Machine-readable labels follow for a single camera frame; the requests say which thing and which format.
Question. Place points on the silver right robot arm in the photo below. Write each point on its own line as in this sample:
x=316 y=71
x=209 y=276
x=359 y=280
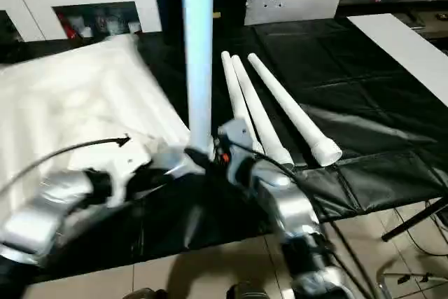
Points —
x=297 y=204

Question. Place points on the dark left robot foot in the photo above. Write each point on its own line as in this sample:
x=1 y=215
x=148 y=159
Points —
x=148 y=293

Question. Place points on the chrome tube frame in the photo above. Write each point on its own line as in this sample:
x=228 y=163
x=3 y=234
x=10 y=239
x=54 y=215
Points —
x=381 y=281

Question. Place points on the dark right robot foot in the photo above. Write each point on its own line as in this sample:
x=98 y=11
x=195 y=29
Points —
x=246 y=290

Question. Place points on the black work mat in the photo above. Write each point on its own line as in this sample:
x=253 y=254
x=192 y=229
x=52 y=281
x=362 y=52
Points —
x=350 y=85

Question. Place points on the white plastic table top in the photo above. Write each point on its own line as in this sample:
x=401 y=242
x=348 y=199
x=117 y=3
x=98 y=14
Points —
x=70 y=96

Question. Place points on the white plastic table leg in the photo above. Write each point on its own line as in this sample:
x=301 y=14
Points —
x=290 y=106
x=232 y=85
x=259 y=110
x=197 y=50

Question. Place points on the dark robot foot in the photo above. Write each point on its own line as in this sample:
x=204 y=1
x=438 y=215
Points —
x=148 y=293
x=246 y=290

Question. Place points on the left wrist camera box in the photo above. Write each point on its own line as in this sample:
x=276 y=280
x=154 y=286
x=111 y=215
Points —
x=126 y=162

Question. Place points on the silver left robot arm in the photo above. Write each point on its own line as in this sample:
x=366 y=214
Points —
x=52 y=201

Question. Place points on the black tripod leg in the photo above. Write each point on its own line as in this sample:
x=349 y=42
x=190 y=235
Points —
x=416 y=220

